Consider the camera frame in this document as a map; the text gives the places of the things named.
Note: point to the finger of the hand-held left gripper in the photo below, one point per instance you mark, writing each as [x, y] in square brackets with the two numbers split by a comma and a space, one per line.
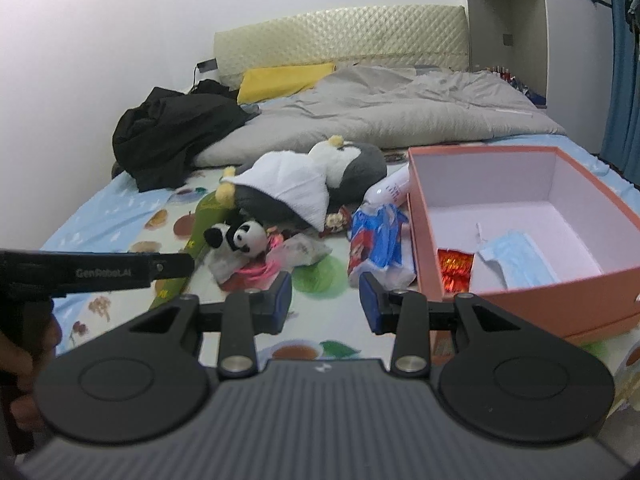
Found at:
[172, 266]

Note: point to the dark wall switch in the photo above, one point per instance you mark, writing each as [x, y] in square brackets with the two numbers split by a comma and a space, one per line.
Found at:
[508, 39]

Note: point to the cream quilted headboard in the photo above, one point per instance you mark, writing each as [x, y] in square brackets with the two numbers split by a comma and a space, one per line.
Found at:
[350, 35]

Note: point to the white wardrobe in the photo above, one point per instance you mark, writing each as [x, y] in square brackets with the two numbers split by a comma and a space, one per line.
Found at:
[575, 35]

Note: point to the green long plush toy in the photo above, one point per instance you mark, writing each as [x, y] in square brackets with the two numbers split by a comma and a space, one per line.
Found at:
[207, 215]

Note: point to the black wall charger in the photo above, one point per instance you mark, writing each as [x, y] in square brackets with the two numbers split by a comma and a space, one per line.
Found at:
[207, 65]

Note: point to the group of small bottles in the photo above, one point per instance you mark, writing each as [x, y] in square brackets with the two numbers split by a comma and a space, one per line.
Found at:
[505, 74]

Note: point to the fruit printed bedsheet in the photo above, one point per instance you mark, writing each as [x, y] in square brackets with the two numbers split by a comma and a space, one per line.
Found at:
[125, 210]

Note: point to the white plastic bag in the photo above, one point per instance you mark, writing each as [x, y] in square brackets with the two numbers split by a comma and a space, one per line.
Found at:
[302, 252]

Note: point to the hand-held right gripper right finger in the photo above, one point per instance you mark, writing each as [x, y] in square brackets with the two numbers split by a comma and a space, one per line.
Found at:
[368, 301]

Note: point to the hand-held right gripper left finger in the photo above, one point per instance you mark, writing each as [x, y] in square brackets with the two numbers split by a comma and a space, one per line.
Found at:
[283, 296]

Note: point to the blue curtain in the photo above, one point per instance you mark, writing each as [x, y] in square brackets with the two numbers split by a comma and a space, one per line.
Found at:
[620, 110]

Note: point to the blue red plastic packet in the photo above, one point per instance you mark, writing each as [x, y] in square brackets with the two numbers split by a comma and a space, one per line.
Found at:
[375, 245]

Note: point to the grey penguin plush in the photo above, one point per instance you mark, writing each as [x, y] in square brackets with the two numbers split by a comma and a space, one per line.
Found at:
[360, 165]

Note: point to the pink cloth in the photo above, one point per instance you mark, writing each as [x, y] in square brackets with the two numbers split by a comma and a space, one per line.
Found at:
[250, 274]

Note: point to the white towel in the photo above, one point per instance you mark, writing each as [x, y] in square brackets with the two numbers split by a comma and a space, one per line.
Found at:
[290, 180]

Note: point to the panda plush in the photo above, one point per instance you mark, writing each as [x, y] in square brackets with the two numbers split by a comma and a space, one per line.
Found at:
[250, 237]

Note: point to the pink cardboard box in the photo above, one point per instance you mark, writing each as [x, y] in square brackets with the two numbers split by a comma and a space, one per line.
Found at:
[525, 305]

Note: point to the person's left hand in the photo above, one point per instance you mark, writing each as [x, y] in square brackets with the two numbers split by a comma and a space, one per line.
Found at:
[20, 380]

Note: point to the yellow pillow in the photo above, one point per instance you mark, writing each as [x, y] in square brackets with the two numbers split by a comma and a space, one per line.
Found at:
[280, 82]

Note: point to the red snack packet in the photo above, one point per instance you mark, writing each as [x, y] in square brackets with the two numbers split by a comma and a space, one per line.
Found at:
[455, 270]

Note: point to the white spray bottle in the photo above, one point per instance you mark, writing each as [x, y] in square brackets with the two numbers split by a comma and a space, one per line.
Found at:
[387, 189]

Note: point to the small brown doll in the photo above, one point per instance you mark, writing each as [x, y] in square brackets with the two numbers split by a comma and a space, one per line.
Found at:
[336, 220]

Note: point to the blue face mask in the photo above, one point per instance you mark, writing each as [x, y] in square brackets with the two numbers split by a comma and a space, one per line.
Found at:
[520, 255]

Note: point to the grey duvet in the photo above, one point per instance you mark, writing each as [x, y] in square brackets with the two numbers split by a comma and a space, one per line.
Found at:
[400, 110]

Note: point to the black clothing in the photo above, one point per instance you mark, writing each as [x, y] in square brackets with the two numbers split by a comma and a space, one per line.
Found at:
[170, 130]

